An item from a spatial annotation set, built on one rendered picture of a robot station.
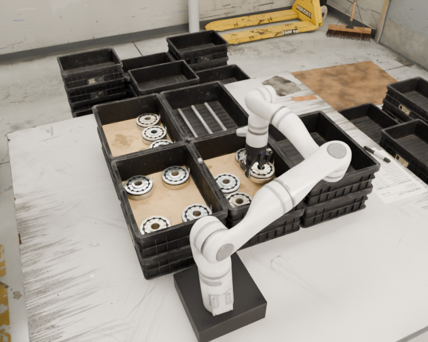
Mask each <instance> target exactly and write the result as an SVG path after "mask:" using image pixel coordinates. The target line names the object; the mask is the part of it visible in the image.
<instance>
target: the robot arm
mask: <svg viewBox="0 0 428 342"><path fill-rule="evenodd" d="M276 101H277V95H276V92H275V90H274V88H273V87H272V86H270V85H263V86H262V87H259V88H256V89H254V90H251V91H250V92H248V93H247V94H246V95H245V105H246V107H247V108H248V109H249V110H250V111H251V112H252V113H251V114H250V115H249V118H248V126H246V127H243V128H239V129H237V130H236V135H237V136H246V145H245V148H246V152H245V156H243V157H238V162H239V164H240V167H241V168H242V169H243V171H244V172H245V176H246V177H247V178H248V179H249V178H250V176H251V168H252V166H253V165H254V163H255V162H257V163H258V165H257V168H258V169H259V170H263V167H264V165H265V164H268V162H269V160H270V157H271V155H272V152H273V151H272V150H271V149H270V148H269V147H268V148H267V143H268V125H269V122H270V123H271V124H272V125H273V126H274V127H276V128H277V129H278V130H279V131H280V132H281V133H282V134H283V135H284V136H285V137H286V138H287V139H288V140H289V141H290V142H291V143H292V144H293V146H294V147H295V148H296V149H297V150H298V151H299V152H300V154H301V155H302V157H303V158H304V159H305V160H304V161H302V162H301V163H300V164H298V165H297V166H295V167H293V168H292V169H290V170H288V171H287V172H286V173H284V174H282V175H281V176H279V177H278V178H276V179H274V180H273V181H271V182H270V183H268V184H267V185H265V186H264V187H262V188H261V189H260V190H258V191H257V193H256V194H255V196H254V198H253V200H252V202H251V205H250V207H249V210H248V212H247V214H246V216H245V217H244V219H243V220H242V221H241V222H240V223H239V224H237V225H236V226H234V227H233V228H231V229H229V230H228V229H227V228H226V227H225V226H224V225H223V224H222V223H221V222H220V221H219V220H218V219H217V218H216V217H214V216H204V217H202V218H200V219H199V220H197V221H196V222H195V224H194V225H193V227H192V229H191V231H190V245H191V248H192V254H193V257H194V260H195V262H196V264H197V266H198V273H199V278H200V287H201V291H202V300H203V303H204V306H205V308H206V309H207V310H208V311H210V312H211V313H212V314H213V316H216V315H218V314H222V313H224V312H227V311H230V310H233V305H232V304H233V301H234V296H233V287H232V266H231V258H230V255H231V254H233V253H234V252H235V251H237V250H238V249H239V248H240V247H241V246H242V245H243V244H244V243H246V242H247V241H248V240H250V239H251V238H252V237H253V236H254V235H255V234H256V233H258V232H259V231H261V230H262V229H263V228H265V227H266V226H267V225H269V224H270V223H271V222H273V221H275V220H276V219H278V218H279V217H281V216H283V215H284V214H285V213H286V212H288V211H290V210H291V209H292V208H293V207H295V206H296V205H297V204H298V203H299V202H300V201H301V200H302V199H303V198H304V197H305V196H306V195H307V194H308V192H309V191H310V190H311V189H312V188H313V187H314V186H315V185H316V184H317V183H318V182H319V181H320V180H321V179H323V180H325V181H328V182H336V181H339V180H340V179H341V178H342V177H343V176H344V174H345V172H346V170H347V168H348V166H349V164H350V162H351V149H350V148H349V146H348V145H347V144H346V143H344V142H341V141H337V140H335V141H330V142H327V143H325V144H323V145H322V146H320V147H319V146H318V145H317V144H316V142H315V141H314V140H313V139H312V138H311V136H310V134H309V133H308V131H307V129H306V127H305V126H304V124H303V123H302V121H301V120H300V118H299V117H298V116H297V115H296V114H295V113H294V112H292V111H291V110H290V109H289V108H288V107H286V106H285V105H284V104H282V103H276ZM245 160H246V164H245Z"/></svg>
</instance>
